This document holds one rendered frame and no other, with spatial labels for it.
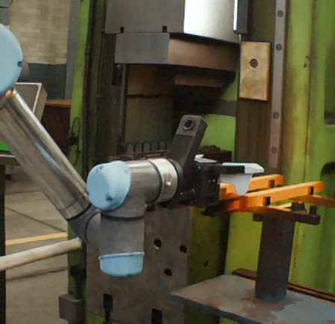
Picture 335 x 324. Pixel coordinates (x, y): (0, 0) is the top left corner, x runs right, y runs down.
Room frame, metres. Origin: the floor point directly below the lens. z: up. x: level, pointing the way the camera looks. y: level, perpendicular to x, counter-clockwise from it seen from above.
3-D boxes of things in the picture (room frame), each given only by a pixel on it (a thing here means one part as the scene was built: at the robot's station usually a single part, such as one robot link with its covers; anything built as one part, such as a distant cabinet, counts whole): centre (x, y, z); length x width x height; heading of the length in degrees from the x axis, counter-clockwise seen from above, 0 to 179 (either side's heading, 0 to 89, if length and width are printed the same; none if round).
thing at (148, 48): (1.98, 0.02, 1.32); 0.42 x 0.20 x 0.10; 147
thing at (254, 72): (1.74, -0.20, 1.27); 0.09 x 0.02 x 0.17; 57
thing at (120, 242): (1.01, 0.10, 0.95); 0.11 x 0.08 x 0.11; 30
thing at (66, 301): (2.10, 0.37, 0.36); 0.09 x 0.07 x 0.12; 57
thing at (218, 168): (1.12, -0.08, 1.06); 0.09 x 0.05 x 0.02; 102
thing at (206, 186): (1.11, -0.02, 1.04); 0.12 x 0.08 x 0.09; 138
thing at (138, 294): (1.96, -0.03, 0.69); 0.56 x 0.38 x 0.45; 147
